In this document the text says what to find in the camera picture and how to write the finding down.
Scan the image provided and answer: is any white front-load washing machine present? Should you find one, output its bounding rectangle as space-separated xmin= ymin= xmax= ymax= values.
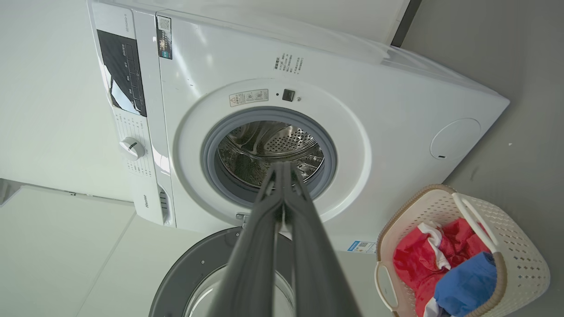
xmin=87 ymin=0 xmax=511 ymax=254

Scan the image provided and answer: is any dark QR code sticker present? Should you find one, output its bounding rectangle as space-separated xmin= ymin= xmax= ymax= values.
xmin=156 ymin=16 xmax=173 ymax=60

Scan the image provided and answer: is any blue energy label sticker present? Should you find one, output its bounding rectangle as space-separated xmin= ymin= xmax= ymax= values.
xmin=347 ymin=240 xmax=377 ymax=254

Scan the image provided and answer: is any white plastic laundry basket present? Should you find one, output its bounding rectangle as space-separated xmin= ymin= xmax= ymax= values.
xmin=375 ymin=184 xmax=551 ymax=317

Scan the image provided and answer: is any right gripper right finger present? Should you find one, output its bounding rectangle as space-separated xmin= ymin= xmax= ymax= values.
xmin=284 ymin=162 xmax=362 ymax=317

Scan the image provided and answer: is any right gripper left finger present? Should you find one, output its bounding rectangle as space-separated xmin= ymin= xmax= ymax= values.
xmin=207 ymin=162 xmax=285 ymax=317

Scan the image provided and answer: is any perforated steel washer drum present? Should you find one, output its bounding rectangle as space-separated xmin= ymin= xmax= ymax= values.
xmin=218 ymin=121 xmax=325 ymax=190

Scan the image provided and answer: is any black washer control display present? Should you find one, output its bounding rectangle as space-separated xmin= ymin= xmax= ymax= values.
xmin=97 ymin=29 xmax=147 ymax=117

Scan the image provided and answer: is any round white filter cover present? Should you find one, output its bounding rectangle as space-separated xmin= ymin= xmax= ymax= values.
xmin=430 ymin=118 xmax=481 ymax=160

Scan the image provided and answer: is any red garment with white stripes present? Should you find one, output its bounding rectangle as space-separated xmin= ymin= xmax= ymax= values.
xmin=393 ymin=217 xmax=492 ymax=317

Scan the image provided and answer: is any blue garment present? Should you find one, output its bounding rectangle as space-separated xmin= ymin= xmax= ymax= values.
xmin=434 ymin=252 xmax=497 ymax=317

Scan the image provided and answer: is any white washer control knob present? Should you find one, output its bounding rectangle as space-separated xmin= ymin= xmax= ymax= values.
xmin=119 ymin=137 xmax=145 ymax=161

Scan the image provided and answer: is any black round washer door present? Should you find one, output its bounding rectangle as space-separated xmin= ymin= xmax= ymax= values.
xmin=148 ymin=227 xmax=296 ymax=317

